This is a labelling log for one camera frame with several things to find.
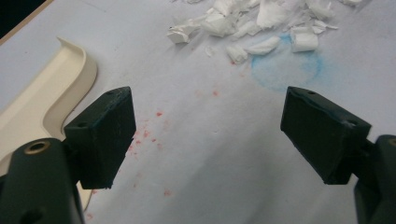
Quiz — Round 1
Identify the cream plastic dustpan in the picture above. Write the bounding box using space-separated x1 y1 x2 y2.
0 36 99 216

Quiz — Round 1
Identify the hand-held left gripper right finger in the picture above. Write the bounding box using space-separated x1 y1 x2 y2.
279 86 373 186

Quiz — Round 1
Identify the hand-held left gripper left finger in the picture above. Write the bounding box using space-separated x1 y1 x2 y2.
64 86 137 190

